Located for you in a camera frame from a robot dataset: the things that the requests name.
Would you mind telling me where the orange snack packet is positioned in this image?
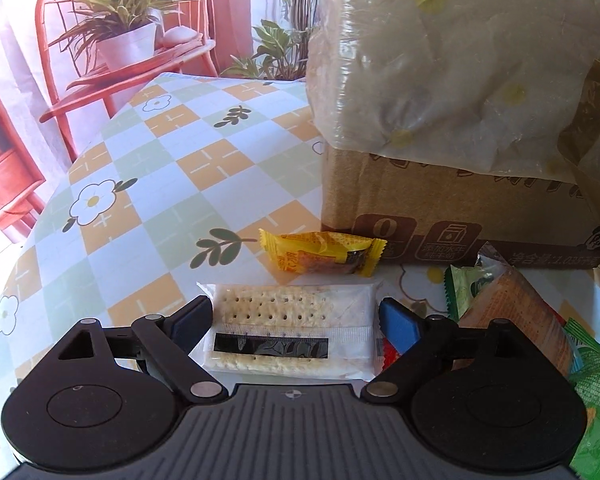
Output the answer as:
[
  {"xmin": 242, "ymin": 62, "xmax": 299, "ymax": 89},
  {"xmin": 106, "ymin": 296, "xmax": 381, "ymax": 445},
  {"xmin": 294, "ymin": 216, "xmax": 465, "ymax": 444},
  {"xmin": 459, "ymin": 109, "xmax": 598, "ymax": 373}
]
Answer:
[{"xmin": 457, "ymin": 242, "xmax": 573, "ymax": 376}]

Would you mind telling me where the yellow snack packet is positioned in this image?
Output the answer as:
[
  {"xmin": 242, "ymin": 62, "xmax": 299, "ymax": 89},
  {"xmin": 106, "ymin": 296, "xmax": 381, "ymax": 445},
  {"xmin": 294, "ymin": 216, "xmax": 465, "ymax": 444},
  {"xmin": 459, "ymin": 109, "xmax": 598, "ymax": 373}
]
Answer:
[{"xmin": 258, "ymin": 228, "xmax": 388, "ymax": 277}]

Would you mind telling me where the floral checked tablecloth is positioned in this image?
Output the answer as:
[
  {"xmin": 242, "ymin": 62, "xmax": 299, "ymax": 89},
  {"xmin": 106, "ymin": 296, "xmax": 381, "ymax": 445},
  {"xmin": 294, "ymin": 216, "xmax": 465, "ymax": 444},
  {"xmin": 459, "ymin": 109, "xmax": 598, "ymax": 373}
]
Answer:
[{"xmin": 0, "ymin": 72, "xmax": 600, "ymax": 461}]

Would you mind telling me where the printed wall backdrop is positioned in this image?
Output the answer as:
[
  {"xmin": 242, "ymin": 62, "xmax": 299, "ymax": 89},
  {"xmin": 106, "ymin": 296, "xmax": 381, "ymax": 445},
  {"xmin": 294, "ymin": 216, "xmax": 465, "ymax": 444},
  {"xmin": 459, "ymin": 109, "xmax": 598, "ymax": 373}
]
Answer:
[{"xmin": 0, "ymin": 0, "xmax": 326, "ymax": 246}]

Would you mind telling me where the red snack packet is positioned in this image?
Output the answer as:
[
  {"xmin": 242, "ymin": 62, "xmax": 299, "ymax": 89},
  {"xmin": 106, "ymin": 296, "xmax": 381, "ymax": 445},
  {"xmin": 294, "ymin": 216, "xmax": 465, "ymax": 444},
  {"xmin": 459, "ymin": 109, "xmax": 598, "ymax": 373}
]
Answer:
[{"xmin": 377, "ymin": 337, "xmax": 406, "ymax": 376}]

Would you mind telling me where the small green snack packet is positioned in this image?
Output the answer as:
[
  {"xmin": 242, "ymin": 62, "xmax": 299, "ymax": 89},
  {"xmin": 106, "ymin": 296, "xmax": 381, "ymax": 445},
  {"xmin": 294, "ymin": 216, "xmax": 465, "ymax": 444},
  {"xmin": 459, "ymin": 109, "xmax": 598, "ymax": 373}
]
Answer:
[{"xmin": 444, "ymin": 265, "xmax": 498, "ymax": 321}]

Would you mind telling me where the clear cracker packet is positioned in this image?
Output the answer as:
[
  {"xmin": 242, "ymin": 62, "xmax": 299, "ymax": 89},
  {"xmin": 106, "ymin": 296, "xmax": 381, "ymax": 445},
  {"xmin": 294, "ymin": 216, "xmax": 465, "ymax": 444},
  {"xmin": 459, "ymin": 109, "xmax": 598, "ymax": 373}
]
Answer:
[{"xmin": 196, "ymin": 280, "xmax": 383, "ymax": 378}]

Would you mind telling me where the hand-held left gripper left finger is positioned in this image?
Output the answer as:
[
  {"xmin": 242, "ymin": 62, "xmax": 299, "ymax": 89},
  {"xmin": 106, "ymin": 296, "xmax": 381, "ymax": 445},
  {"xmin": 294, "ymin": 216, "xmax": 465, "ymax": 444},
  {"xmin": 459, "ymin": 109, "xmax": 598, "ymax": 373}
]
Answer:
[{"xmin": 57, "ymin": 296, "xmax": 226, "ymax": 403}]

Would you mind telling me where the brown cardboard box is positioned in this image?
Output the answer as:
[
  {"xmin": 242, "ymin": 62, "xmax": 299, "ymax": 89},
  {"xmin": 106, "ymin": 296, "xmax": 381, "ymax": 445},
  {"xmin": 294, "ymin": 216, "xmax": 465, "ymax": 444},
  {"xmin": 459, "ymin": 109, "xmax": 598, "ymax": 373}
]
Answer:
[{"xmin": 320, "ymin": 145, "xmax": 600, "ymax": 271}]

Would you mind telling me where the clear plastic bag liner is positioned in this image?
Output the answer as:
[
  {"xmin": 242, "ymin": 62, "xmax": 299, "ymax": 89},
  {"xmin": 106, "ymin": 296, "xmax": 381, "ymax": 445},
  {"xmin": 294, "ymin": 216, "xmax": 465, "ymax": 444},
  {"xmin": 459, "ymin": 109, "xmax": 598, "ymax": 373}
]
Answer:
[{"xmin": 305, "ymin": 0, "xmax": 600, "ymax": 201}]

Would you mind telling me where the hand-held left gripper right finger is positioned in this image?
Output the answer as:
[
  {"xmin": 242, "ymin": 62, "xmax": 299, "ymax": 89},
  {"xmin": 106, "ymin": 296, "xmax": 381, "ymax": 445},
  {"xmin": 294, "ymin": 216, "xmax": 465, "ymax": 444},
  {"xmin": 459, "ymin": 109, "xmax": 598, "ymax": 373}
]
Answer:
[{"xmin": 361, "ymin": 299, "xmax": 546, "ymax": 398}]

